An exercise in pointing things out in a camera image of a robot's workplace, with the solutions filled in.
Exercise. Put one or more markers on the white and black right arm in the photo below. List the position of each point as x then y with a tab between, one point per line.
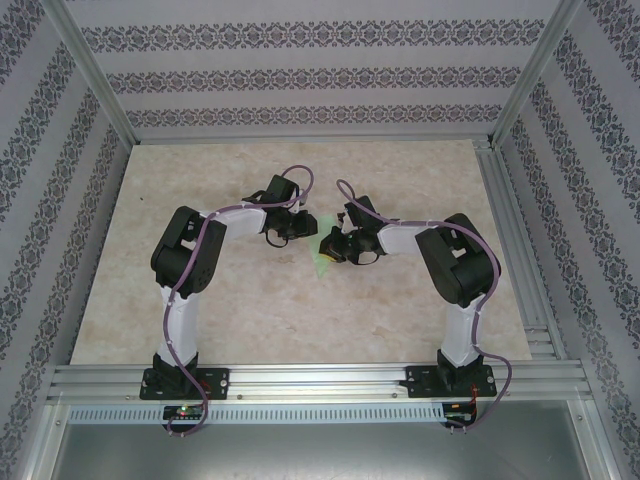
460	265

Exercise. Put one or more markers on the aluminium frame post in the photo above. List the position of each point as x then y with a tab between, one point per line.
537	65
90	65

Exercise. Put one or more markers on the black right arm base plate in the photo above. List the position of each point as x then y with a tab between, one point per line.
420	382

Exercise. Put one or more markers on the light green paper sheet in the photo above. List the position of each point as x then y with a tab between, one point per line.
321	267

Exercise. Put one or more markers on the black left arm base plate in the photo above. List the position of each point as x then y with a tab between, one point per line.
215	382

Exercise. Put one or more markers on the long aluminium mounting rail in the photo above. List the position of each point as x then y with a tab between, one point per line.
315	382

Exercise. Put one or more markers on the small electronics board green light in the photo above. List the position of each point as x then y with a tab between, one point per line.
182	411

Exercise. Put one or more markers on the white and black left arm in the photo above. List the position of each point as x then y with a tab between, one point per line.
185	260

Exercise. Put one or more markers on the aluminium side rail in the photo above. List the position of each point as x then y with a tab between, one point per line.
520	250

